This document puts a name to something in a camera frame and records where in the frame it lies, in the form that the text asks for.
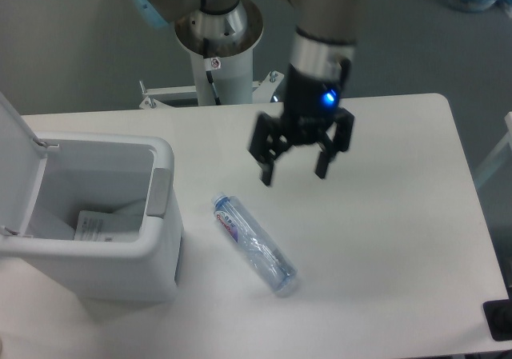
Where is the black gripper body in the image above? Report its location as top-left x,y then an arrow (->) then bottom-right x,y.
281,65 -> 344,146

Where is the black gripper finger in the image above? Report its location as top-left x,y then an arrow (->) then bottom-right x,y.
248,112 -> 291,185
315,109 -> 354,179

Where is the clear plastic water bottle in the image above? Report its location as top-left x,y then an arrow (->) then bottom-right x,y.
212,193 -> 299,297

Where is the white plastic pouch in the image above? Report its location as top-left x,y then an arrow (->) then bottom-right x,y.
74,210 -> 143,243

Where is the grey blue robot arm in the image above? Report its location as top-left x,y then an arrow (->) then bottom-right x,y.
132,0 -> 367,185

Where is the white trash can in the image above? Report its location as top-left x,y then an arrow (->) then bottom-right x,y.
1,99 -> 184,302

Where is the black device at table edge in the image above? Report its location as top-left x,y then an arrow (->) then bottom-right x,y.
482,299 -> 511,341

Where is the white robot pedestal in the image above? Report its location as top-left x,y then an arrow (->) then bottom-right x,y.
139,0 -> 285,110

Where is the black cable on pedestal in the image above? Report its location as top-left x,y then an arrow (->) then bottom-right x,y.
202,37 -> 222,106

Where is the white frame at right edge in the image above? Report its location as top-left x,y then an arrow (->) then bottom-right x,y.
474,112 -> 511,189

